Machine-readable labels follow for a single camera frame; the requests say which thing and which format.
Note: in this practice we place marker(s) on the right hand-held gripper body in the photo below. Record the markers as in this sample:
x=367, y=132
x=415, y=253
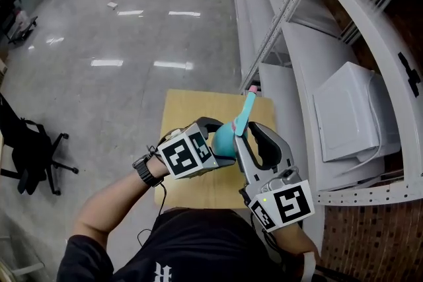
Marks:
x=291, y=204

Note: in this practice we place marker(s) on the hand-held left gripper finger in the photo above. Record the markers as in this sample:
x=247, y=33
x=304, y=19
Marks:
x=226, y=163
x=211, y=122

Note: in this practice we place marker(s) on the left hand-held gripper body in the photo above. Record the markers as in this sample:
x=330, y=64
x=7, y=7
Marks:
x=181, y=155

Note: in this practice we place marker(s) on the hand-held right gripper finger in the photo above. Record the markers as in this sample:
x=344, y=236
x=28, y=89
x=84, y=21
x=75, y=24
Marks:
x=284, y=155
x=248, y=165

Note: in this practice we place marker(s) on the person's right forearm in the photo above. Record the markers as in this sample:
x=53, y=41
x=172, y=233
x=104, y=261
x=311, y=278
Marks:
x=294, y=241

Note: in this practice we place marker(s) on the person's left forearm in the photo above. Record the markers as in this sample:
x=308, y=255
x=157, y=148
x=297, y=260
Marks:
x=115, y=204

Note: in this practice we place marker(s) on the black wristwatch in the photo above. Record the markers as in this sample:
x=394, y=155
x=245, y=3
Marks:
x=147, y=171

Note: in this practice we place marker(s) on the white microwave oven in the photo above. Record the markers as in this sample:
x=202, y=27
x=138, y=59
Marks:
x=350, y=115

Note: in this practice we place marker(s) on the person's black shirt torso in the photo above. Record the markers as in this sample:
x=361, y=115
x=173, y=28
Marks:
x=198, y=247

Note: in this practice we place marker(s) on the white metal shelving rack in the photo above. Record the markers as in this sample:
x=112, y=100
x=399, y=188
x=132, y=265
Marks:
x=314, y=26

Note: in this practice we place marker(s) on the small white flat box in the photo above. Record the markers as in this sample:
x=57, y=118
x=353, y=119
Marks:
x=112, y=5

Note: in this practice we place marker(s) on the black office chair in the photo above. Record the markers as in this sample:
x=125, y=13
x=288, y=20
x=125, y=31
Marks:
x=26, y=148

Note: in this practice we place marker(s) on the flat platform cart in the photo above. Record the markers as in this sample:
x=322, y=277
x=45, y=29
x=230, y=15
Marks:
x=21, y=29

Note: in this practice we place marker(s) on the white bag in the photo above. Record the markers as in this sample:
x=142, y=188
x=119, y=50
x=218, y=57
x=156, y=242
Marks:
x=21, y=16

